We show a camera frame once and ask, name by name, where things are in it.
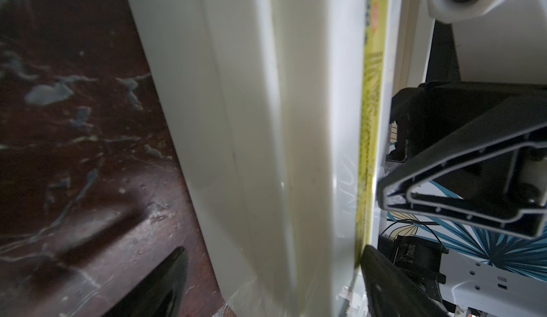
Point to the white dispenser box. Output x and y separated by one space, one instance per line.
263 103

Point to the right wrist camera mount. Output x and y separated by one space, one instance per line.
496 41

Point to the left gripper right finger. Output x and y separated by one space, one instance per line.
392 293

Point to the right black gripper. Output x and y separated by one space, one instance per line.
468 156

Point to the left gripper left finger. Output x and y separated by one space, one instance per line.
160 292

